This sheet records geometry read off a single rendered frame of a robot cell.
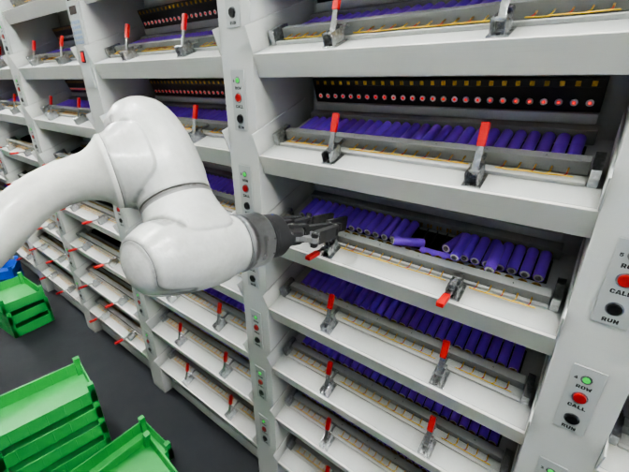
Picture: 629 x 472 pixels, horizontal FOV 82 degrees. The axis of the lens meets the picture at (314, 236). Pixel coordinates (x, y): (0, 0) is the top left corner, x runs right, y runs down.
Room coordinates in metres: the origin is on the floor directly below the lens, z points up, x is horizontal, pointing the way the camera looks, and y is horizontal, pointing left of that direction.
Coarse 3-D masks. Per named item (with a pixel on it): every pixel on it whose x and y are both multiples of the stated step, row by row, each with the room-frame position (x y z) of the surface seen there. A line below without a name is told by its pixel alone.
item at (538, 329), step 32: (352, 192) 0.84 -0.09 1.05; (480, 224) 0.66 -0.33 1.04; (512, 224) 0.63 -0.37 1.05; (288, 256) 0.76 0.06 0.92; (320, 256) 0.70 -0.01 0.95; (352, 256) 0.68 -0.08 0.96; (384, 288) 0.61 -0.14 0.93; (416, 288) 0.57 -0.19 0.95; (480, 320) 0.50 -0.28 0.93; (512, 320) 0.47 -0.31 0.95; (544, 320) 0.46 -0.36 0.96; (544, 352) 0.45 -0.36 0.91
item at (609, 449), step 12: (624, 408) 0.44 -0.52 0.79; (624, 420) 0.41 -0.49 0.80; (612, 432) 0.40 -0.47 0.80; (624, 432) 0.41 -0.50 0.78; (612, 444) 0.40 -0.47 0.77; (624, 444) 0.40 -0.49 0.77; (600, 456) 0.37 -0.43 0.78; (612, 456) 0.38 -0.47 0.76; (624, 456) 0.38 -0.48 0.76; (600, 468) 0.37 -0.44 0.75; (612, 468) 0.37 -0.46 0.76; (624, 468) 0.36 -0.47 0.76
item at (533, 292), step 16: (352, 240) 0.70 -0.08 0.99; (368, 240) 0.69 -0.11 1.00; (368, 256) 0.66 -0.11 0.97; (400, 256) 0.63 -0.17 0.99; (416, 256) 0.62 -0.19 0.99; (448, 272) 0.58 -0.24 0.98; (464, 272) 0.56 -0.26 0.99; (480, 272) 0.55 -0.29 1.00; (496, 288) 0.53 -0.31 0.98; (512, 288) 0.51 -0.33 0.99; (528, 288) 0.50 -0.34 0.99; (544, 288) 0.49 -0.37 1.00; (528, 304) 0.48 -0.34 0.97
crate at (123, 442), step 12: (144, 420) 1.03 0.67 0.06; (132, 432) 1.00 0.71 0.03; (108, 444) 0.93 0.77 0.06; (120, 444) 0.96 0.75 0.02; (132, 444) 0.97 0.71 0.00; (156, 444) 0.97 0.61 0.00; (168, 444) 0.91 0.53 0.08; (96, 456) 0.89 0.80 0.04; (108, 456) 0.92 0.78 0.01; (168, 456) 0.91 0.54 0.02; (84, 468) 0.86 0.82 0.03; (96, 468) 0.87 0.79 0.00
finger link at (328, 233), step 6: (324, 228) 0.61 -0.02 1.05; (330, 228) 0.61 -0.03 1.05; (336, 228) 0.63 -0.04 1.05; (312, 234) 0.56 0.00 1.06; (318, 234) 0.57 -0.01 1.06; (324, 234) 0.59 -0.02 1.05; (330, 234) 0.61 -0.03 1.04; (324, 240) 0.59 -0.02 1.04; (330, 240) 0.61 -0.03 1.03; (312, 246) 0.56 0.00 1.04
